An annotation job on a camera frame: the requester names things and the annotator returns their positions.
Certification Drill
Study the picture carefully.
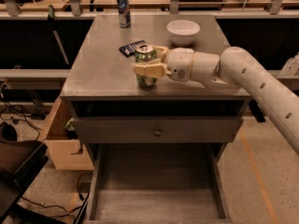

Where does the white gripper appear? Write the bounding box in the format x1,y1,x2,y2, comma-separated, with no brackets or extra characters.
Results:
135,46,194,82

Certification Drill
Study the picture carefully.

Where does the green soda can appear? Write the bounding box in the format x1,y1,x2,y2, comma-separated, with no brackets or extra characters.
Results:
135,43,157,88

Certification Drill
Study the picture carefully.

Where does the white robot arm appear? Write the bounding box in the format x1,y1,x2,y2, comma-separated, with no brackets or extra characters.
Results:
134,46,299,154

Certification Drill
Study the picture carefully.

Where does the white ceramic bowl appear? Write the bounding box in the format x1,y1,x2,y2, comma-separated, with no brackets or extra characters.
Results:
166,20,200,47

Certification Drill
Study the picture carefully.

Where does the blue energy drink can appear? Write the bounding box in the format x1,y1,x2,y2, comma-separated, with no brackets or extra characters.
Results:
117,0,131,28

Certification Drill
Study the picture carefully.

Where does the dark blue snack packet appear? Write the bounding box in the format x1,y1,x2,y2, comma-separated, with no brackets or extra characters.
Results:
119,40,145,58

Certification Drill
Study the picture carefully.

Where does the grey middle drawer with knob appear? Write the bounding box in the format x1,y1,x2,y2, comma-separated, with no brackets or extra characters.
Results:
72,117,243,144

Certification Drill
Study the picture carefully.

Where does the grey wooden cabinet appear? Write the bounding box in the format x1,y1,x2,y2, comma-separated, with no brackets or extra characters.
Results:
61,13,249,224

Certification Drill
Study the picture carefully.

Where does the open grey bottom drawer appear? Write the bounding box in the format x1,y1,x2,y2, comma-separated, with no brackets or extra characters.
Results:
84,145,233,224

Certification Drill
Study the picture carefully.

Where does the light wooden box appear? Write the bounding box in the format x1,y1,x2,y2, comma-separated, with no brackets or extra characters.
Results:
39,98,93,171

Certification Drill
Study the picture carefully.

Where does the black bin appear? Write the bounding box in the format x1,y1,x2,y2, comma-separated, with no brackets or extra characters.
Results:
0,122,52,224

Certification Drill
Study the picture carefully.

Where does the green handled tool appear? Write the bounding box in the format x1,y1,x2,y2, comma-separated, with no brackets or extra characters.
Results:
48,5,55,21

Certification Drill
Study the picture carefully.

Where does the black floor cable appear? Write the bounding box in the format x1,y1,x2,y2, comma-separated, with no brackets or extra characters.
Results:
18,171,93,221

